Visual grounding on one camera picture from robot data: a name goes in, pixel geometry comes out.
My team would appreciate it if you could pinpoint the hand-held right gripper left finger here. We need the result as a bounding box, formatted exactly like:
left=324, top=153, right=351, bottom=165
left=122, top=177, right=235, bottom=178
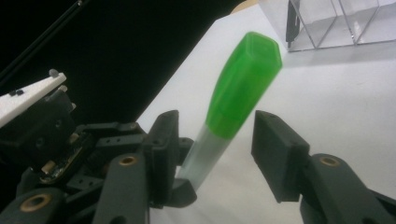
left=92, top=109, right=180, bottom=224

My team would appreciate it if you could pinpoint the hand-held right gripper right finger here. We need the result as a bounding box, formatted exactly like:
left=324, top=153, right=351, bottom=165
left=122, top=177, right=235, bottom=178
left=250, top=109, right=396, bottom=224

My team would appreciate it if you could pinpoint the green highlighter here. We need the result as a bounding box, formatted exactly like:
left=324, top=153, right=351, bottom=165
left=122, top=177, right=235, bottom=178
left=175, top=31, right=284, bottom=191

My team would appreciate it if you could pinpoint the clear acrylic organizer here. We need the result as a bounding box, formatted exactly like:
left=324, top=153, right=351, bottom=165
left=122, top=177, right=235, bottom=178
left=257, top=0, right=396, bottom=53

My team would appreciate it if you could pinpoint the black tripod stand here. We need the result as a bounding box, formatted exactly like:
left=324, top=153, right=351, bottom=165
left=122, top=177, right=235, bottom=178
left=0, top=0, right=92, bottom=88

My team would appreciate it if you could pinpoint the black pen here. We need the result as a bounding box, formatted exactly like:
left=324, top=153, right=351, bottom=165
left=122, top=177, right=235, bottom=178
left=285, top=0, right=302, bottom=49

